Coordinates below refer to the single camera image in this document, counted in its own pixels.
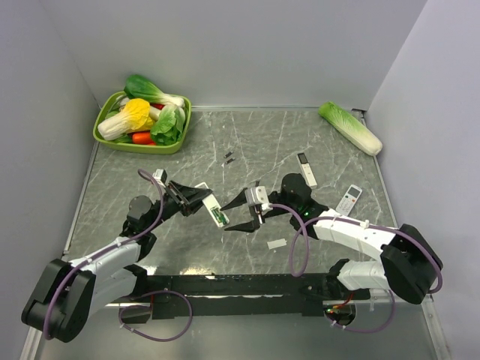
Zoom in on long white remote control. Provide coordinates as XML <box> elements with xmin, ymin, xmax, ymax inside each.
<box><xmin>202</xmin><ymin>193</ymin><xmax>230</xmax><ymax>228</ymax></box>

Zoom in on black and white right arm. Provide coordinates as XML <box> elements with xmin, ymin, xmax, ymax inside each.
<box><xmin>222</xmin><ymin>173</ymin><xmax>443</xmax><ymax>305</ymax></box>

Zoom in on green white napa cabbage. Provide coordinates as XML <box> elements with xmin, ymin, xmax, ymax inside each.
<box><xmin>318</xmin><ymin>102</ymin><xmax>383</xmax><ymax>156</ymax></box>

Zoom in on toy bok choy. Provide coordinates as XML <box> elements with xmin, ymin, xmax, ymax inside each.
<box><xmin>124</xmin><ymin>74</ymin><xmax>185</xmax><ymax>107</ymax></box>

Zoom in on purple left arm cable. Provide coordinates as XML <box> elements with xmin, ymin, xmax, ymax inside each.
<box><xmin>42</xmin><ymin>168</ymin><xmax>194</xmax><ymax>343</ymax></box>

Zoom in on green plastic basket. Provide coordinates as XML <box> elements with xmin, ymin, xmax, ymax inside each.
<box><xmin>93</xmin><ymin>91</ymin><xmax>191</xmax><ymax>155</ymax></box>

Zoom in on red toy pepper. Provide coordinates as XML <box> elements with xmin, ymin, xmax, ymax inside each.
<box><xmin>151</xmin><ymin>103</ymin><xmax>164</xmax><ymax>110</ymax></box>

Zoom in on small white display remote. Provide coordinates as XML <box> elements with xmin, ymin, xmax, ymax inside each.
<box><xmin>335</xmin><ymin>184</ymin><xmax>362</xmax><ymax>216</ymax></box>

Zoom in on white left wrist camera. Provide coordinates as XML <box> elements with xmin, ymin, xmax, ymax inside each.
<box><xmin>152</xmin><ymin>169</ymin><xmax>167</xmax><ymax>186</ymax></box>

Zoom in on yellow toy napa cabbage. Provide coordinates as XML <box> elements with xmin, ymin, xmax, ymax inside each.
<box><xmin>97</xmin><ymin>98</ymin><xmax>155</xmax><ymax>141</ymax></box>

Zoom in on white battery cover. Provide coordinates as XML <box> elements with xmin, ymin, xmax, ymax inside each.
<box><xmin>267</xmin><ymin>238</ymin><xmax>287</xmax><ymax>250</ymax></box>

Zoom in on slim white remote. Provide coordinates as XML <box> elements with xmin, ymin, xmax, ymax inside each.
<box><xmin>297</xmin><ymin>152</ymin><xmax>317</xmax><ymax>189</ymax></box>

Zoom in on green leafy toy lettuce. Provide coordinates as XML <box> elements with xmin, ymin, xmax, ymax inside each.
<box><xmin>150</xmin><ymin>105</ymin><xmax>186</xmax><ymax>146</ymax></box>

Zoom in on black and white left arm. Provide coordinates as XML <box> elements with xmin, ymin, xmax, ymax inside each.
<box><xmin>21</xmin><ymin>181</ymin><xmax>212</xmax><ymax>343</ymax></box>

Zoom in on orange toy carrot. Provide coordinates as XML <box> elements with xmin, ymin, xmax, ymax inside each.
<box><xmin>131</xmin><ymin>131</ymin><xmax>153</xmax><ymax>145</ymax></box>

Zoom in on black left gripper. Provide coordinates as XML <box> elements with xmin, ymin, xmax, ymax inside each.
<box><xmin>145</xmin><ymin>179</ymin><xmax>212</xmax><ymax>231</ymax></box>

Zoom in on green AAA battery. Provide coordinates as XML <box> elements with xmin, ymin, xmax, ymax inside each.
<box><xmin>211</xmin><ymin>208</ymin><xmax>223</xmax><ymax>223</ymax></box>

